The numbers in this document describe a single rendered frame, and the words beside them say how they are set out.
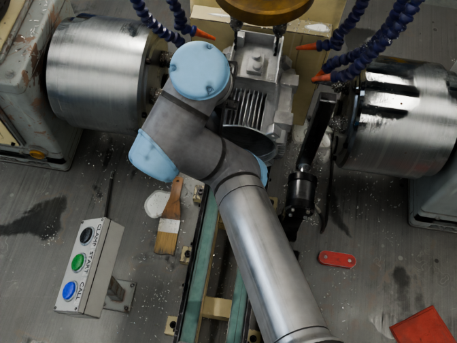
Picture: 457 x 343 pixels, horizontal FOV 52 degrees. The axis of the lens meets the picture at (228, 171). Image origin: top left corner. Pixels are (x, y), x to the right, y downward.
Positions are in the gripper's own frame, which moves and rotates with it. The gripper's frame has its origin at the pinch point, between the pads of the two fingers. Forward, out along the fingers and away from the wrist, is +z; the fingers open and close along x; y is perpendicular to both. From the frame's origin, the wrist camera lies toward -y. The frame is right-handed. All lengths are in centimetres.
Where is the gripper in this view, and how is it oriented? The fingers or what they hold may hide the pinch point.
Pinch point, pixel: (217, 106)
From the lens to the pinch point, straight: 95.1
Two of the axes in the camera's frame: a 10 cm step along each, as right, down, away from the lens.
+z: 0.6, -0.6, 10.0
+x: -9.9, -1.6, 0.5
